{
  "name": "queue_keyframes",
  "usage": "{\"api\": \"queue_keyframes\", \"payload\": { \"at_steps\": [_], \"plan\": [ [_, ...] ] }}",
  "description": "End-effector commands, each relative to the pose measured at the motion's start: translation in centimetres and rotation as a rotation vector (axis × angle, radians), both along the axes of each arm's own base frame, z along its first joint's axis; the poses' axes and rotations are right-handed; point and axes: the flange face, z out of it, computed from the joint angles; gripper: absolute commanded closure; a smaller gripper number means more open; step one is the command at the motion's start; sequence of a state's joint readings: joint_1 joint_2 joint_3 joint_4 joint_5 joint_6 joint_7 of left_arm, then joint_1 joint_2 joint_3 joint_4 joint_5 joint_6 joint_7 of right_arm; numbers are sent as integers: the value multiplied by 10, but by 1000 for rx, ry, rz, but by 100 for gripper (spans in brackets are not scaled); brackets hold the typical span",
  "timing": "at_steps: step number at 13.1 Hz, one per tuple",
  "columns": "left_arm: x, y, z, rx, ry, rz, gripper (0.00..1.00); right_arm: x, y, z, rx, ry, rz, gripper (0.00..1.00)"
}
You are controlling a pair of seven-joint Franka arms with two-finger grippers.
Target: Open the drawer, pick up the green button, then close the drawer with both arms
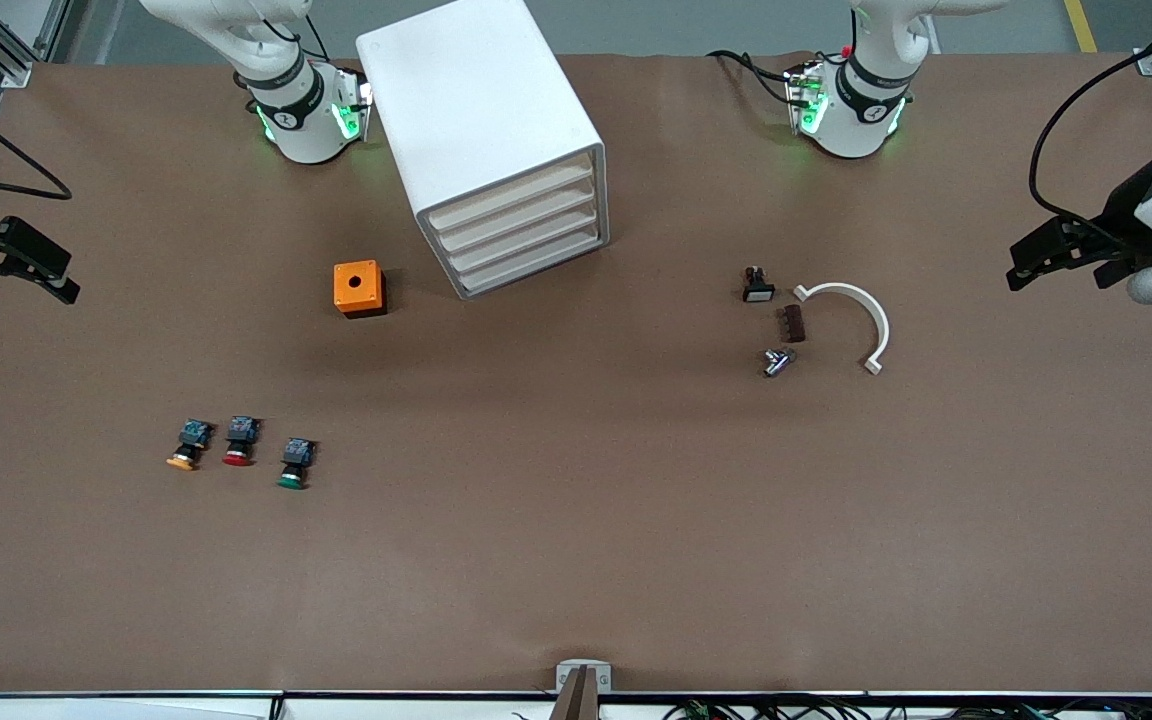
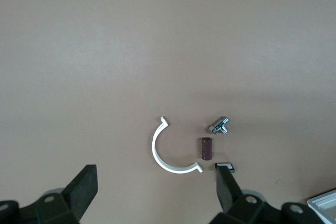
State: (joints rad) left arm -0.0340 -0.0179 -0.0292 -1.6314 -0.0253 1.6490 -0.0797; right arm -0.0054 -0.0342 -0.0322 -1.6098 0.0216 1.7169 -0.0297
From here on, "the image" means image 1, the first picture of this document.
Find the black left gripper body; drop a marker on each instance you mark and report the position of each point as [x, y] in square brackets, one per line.
[1123, 215]

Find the green mushroom push button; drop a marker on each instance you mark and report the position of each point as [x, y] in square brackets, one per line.
[295, 462]

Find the white plastic drawer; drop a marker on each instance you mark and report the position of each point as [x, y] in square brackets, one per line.
[526, 260]
[516, 218]
[521, 238]
[511, 199]

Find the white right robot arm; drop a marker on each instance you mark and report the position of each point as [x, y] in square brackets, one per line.
[296, 110]

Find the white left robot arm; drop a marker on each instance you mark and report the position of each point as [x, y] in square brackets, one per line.
[861, 110]

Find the yellow mushroom push button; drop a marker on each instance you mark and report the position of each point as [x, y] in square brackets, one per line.
[188, 445]

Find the red mushroom push button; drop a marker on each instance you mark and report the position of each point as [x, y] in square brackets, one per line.
[240, 440]

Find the square white push button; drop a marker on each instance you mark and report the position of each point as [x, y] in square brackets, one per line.
[758, 288]

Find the white drawer cabinet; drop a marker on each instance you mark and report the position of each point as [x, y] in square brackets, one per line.
[476, 100]

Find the dark brown cylinder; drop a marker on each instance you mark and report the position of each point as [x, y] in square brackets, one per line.
[794, 324]

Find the chrome metal tee fitting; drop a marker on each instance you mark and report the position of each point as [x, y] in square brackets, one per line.
[778, 362]

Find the white paper sheet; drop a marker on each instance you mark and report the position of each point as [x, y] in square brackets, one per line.
[136, 712]

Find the brown bar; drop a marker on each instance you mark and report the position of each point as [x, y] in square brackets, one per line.
[581, 700]

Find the orange button enclosure box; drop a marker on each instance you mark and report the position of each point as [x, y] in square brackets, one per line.
[356, 290]

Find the grey metal bracket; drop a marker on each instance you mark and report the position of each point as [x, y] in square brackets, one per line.
[604, 680]

